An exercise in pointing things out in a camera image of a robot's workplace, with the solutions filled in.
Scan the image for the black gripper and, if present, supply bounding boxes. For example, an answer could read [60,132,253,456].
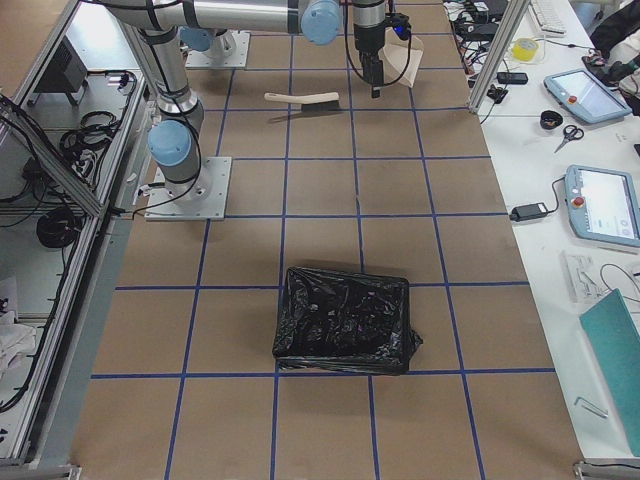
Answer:
[353,12,412,99]

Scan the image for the white plastic dustpan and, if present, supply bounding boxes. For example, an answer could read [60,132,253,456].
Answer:
[380,30,424,88]

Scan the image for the white hand brush black bristles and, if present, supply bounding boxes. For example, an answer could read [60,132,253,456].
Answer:
[264,92,340,113]

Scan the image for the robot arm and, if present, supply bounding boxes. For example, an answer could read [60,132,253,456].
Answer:
[179,27,236,63]
[99,1,412,124]

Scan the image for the bin with black bag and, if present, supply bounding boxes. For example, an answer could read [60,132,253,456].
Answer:
[272,267,423,375]

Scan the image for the yellow tape roll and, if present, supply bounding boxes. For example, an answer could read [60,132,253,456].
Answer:
[511,38,539,62]

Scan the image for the white keyboard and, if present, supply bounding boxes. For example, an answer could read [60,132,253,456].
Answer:
[529,0,566,37]

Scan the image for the teach pendant far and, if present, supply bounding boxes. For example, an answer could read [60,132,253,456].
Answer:
[543,69,632,124]

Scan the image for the teach pendant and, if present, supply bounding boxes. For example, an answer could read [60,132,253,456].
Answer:
[543,69,632,124]
[564,165,639,248]

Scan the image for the black scissors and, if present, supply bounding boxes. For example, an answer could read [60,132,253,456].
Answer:
[554,124,584,153]

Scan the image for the black power adapter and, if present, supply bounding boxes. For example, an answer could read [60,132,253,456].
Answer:
[509,202,550,222]

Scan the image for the teach pendant near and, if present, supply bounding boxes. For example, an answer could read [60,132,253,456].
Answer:
[564,165,639,248]

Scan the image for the green notebook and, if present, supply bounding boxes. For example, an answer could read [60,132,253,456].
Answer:
[580,289,639,457]

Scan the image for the metal hex key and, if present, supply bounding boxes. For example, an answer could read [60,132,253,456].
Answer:
[574,396,609,419]

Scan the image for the white crumpled cloth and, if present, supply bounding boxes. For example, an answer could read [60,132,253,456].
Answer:
[1,311,36,374]

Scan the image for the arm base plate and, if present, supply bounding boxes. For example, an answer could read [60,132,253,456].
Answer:
[144,157,232,221]
[180,29,250,70]

